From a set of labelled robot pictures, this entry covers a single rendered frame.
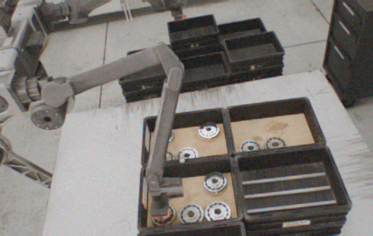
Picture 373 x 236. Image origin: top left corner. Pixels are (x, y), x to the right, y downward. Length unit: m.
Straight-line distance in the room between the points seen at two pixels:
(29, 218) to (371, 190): 2.21
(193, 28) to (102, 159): 1.60
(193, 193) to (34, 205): 1.60
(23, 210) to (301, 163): 2.04
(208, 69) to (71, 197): 1.51
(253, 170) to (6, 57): 1.06
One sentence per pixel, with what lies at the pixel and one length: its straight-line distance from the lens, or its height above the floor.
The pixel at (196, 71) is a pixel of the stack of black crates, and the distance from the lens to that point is 2.81.
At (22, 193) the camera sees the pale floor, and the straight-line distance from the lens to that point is 3.00.
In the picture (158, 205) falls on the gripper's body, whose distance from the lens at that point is 1.34.
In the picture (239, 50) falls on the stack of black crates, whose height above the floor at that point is 0.49.
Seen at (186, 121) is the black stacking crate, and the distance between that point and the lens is 1.73.
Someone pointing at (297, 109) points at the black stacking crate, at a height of 0.86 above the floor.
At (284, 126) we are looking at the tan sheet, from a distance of 1.75.
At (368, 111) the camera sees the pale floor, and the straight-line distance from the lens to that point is 3.11.
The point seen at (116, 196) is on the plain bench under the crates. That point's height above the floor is 0.70.
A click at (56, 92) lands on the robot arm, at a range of 1.16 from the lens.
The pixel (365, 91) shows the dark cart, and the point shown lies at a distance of 2.98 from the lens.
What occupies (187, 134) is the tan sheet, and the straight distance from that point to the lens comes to 1.74.
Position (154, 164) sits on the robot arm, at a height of 1.17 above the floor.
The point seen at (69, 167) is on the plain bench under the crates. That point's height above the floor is 0.70.
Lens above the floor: 2.13
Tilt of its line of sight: 46 degrees down
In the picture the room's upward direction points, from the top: 11 degrees counter-clockwise
